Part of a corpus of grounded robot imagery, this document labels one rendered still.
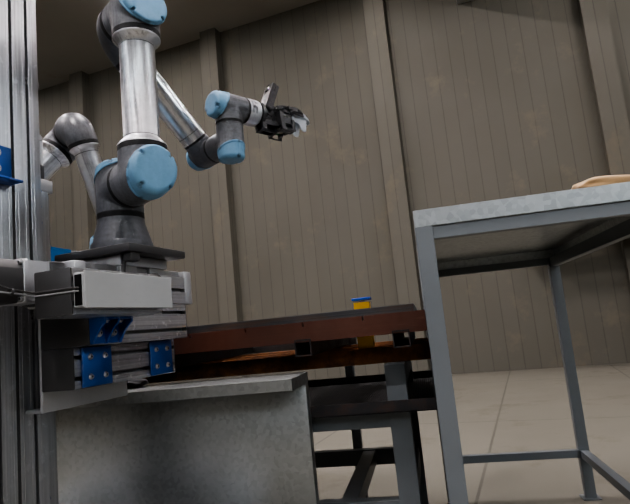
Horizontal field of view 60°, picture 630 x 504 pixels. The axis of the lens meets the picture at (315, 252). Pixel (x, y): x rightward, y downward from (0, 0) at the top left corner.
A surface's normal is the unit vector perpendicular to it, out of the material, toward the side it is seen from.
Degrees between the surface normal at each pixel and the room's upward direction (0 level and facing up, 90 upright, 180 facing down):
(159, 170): 98
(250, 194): 90
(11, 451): 90
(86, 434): 90
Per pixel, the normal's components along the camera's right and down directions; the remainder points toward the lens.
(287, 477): -0.19, -0.12
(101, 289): 0.93, -0.15
